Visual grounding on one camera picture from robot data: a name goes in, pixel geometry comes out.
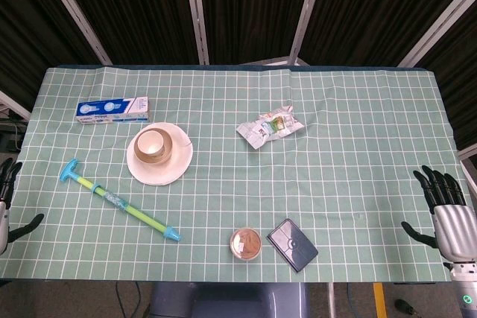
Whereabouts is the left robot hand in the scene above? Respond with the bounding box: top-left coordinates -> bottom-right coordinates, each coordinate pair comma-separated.
0,158 -> 45,255

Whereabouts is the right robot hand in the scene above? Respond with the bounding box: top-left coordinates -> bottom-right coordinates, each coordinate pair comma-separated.
400,165 -> 477,262

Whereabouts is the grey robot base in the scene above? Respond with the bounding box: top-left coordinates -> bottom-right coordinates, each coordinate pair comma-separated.
149,281 -> 310,318

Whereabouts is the blue green toy water pump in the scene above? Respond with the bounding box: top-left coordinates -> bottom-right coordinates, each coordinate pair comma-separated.
58,159 -> 183,243

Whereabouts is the blue white toothpaste box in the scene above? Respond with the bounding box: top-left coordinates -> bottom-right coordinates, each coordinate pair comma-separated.
75,96 -> 151,124

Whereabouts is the dark blue card case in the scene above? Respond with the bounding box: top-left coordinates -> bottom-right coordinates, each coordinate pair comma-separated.
265,217 -> 319,270

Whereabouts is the white paper plate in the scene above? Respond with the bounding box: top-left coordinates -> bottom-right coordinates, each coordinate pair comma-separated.
126,122 -> 195,186

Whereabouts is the crumpled white snack wrapper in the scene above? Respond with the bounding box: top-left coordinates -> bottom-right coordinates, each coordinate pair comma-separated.
236,105 -> 302,151

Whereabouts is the round clear lidded container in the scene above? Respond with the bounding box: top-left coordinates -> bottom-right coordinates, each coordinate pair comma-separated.
229,227 -> 263,261

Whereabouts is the green checked tablecloth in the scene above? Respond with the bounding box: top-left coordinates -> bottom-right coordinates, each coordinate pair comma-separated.
0,66 -> 473,282

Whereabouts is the blue cable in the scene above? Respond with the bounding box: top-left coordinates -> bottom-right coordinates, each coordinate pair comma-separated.
345,281 -> 355,318

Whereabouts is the black cable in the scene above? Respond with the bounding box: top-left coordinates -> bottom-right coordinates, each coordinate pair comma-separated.
114,281 -> 143,318

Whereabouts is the white partition frame post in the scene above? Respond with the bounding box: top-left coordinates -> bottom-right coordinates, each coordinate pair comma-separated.
287,0 -> 328,63
182,0 -> 209,66
36,0 -> 113,66
397,0 -> 477,66

